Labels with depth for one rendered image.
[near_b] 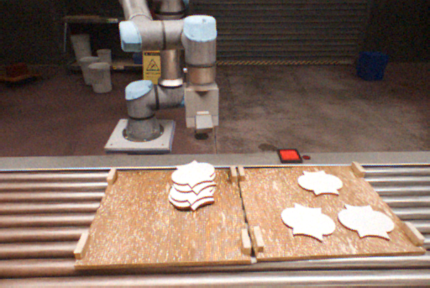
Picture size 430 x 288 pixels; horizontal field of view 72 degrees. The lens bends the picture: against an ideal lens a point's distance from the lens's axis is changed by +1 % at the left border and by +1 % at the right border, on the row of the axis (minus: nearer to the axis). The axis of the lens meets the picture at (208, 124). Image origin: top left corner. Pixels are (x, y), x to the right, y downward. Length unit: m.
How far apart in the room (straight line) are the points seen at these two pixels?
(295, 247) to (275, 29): 4.98
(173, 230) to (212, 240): 0.10
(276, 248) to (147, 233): 0.32
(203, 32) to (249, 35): 4.82
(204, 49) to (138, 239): 0.49
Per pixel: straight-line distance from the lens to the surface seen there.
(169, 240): 0.79
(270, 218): 0.85
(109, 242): 0.82
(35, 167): 1.22
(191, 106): 0.74
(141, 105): 1.25
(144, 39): 0.77
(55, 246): 0.88
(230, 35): 5.46
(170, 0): 1.14
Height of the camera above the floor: 1.53
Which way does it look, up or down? 27 degrees down
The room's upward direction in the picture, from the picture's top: straight up
